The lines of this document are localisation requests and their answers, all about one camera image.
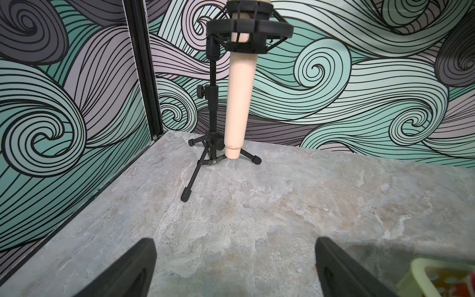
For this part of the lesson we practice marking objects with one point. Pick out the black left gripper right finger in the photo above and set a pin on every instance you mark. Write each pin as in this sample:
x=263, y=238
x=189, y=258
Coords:
x=342, y=276

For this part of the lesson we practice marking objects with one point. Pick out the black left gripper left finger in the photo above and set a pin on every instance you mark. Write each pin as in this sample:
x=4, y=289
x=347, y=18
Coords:
x=130, y=276

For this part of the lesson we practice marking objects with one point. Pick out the light green plastic basket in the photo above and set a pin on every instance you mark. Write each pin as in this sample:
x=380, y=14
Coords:
x=434, y=278

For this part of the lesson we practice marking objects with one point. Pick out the beige foam microphone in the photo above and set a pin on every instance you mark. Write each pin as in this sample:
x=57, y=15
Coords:
x=240, y=85

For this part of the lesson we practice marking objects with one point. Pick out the black tripod microphone stand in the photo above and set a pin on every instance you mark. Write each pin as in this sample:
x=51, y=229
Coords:
x=245, y=27

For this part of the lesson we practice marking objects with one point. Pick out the black corner frame post left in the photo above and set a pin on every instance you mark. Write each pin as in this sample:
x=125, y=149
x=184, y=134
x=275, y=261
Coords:
x=136, y=18

